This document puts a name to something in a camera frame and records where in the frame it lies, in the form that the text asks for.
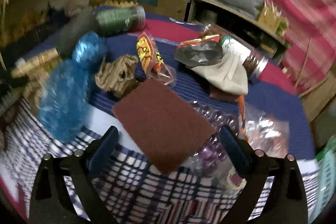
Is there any purple blister pack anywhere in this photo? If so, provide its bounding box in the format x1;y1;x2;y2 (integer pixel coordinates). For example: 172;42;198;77
186;101;246;194

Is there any blue plastic bag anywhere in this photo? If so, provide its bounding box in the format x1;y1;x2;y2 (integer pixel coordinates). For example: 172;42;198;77
38;32;107;143

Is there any maroon scouring pad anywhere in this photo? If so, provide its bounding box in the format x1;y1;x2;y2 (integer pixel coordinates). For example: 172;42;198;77
112;79;214;174

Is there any light blue plastic basket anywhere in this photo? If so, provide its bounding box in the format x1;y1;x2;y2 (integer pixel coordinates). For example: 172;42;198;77
309;135;335;223

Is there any clear plastic wrapper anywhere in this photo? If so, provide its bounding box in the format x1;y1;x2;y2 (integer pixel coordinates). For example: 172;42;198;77
238;101;290;158

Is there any yellow rectangular box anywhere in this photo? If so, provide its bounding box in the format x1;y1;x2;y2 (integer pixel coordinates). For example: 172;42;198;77
11;48;62;78

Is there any beige cloth pouch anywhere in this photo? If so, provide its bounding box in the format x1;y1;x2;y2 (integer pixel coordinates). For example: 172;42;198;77
191;52;248;96

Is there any white label spice jar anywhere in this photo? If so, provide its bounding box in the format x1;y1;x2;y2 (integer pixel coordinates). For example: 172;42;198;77
203;24;268;83

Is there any crumpled brown paper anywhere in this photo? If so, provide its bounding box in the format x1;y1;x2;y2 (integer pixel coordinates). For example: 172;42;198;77
94;55;138;99

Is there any patterned blanket table cover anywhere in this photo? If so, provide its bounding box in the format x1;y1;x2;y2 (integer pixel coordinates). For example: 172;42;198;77
1;9;318;223

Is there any grey foil wrapper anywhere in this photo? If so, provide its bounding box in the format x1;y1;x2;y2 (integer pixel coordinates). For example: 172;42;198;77
174;40;223;67

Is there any orange yellow snack wrapper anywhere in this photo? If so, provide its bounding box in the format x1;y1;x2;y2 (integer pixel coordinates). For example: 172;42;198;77
136;32;177;86

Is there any yellow utensil holder box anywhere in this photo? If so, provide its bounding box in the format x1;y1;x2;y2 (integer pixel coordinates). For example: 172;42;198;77
257;2;281;34

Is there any dark ribbed cup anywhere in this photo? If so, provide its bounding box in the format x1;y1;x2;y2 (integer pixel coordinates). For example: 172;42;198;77
55;9;98;59

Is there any green label jar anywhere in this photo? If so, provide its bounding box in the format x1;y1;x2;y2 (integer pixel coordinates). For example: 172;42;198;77
95;6;146;37

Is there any egg carton tray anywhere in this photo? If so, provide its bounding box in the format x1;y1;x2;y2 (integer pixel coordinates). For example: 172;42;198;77
104;0;138;8

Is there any small wooden shelf unit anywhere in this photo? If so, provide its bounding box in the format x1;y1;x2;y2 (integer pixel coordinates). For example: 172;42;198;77
188;0;291;63

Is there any cardboard box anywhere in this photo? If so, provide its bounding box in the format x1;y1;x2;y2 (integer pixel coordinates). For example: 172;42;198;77
137;0;192;21

